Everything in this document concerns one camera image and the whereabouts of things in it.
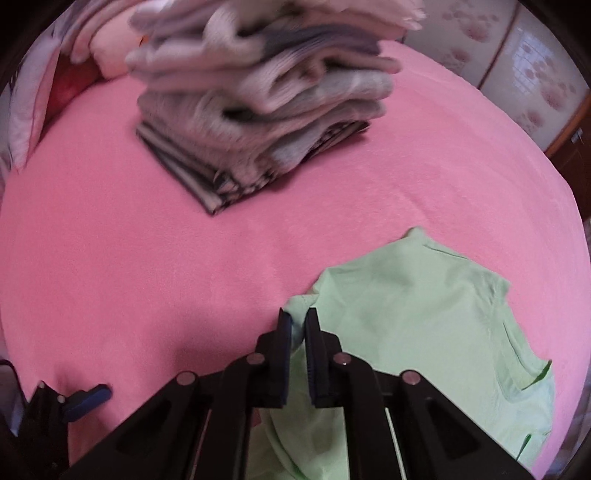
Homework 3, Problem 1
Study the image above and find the pink blanket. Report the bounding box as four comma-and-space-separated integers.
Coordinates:
0, 39, 589, 480

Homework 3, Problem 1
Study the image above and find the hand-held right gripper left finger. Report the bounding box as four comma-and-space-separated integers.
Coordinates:
60, 308, 293, 480

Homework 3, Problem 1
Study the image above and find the brown wooden door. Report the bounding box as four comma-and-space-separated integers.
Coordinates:
545, 95, 591, 190

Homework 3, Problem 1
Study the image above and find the red cloth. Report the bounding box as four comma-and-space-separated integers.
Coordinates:
48, 60, 101, 109

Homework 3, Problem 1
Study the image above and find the pale printed pillow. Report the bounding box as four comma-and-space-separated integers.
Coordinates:
7, 44, 63, 171

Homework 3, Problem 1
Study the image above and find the pink folded quilt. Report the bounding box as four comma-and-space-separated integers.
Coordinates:
90, 18, 141, 78

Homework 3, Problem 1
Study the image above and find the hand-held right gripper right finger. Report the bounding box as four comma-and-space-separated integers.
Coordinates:
305, 307, 536, 480

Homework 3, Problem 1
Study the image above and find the light green shirt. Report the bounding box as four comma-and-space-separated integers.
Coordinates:
263, 226, 557, 480

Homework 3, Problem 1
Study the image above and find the stack of folded clothes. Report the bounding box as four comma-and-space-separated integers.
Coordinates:
124, 0, 428, 217

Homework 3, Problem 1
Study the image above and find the floral wardrobe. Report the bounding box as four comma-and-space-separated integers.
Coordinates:
406, 0, 591, 153

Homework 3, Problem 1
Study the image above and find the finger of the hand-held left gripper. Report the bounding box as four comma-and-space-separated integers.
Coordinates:
36, 381, 113, 423

